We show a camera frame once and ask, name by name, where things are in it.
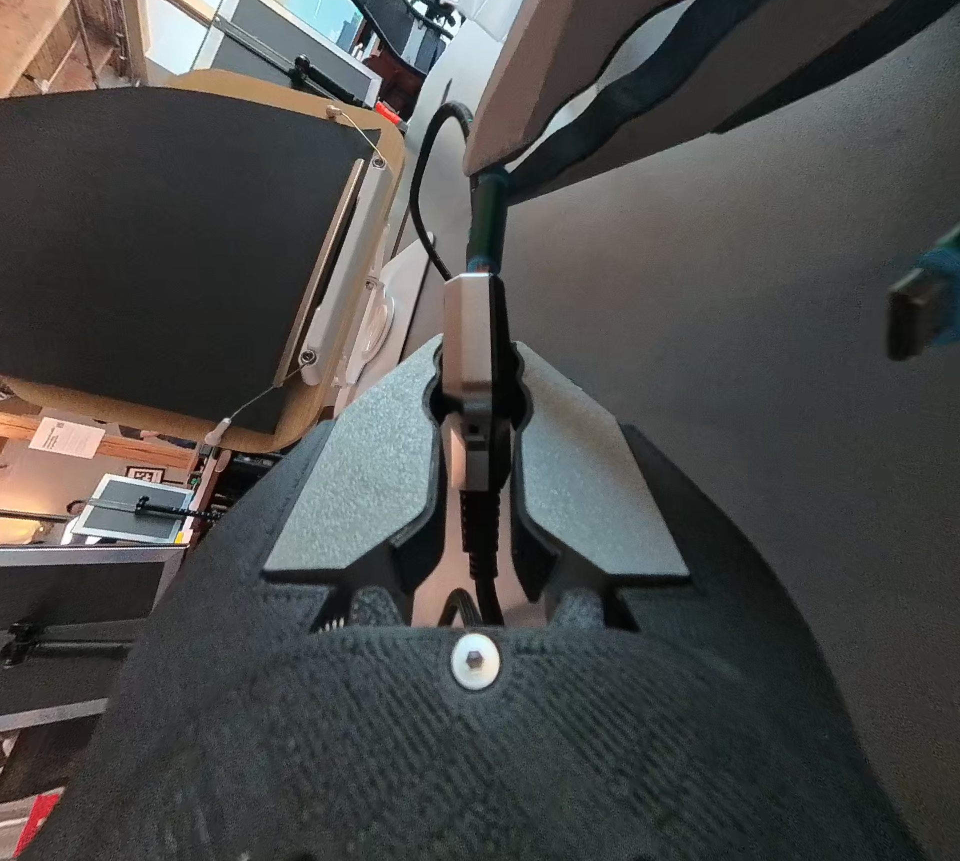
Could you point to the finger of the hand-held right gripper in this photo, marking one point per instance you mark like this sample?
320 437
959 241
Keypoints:
570 43
712 66

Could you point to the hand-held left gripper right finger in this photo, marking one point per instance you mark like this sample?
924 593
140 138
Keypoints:
592 478

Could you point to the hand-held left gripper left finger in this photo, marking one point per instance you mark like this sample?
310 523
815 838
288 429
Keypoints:
352 471

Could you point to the black mesh office chair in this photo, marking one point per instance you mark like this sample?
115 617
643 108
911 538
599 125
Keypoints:
390 13

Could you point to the white framed grey panel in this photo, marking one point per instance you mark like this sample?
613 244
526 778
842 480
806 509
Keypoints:
127 508
255 51

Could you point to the white paper note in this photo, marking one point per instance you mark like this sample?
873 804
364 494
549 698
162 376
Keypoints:
67 437

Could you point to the dark monitor with wooden rim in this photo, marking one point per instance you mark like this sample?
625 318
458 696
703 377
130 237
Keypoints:
150 238

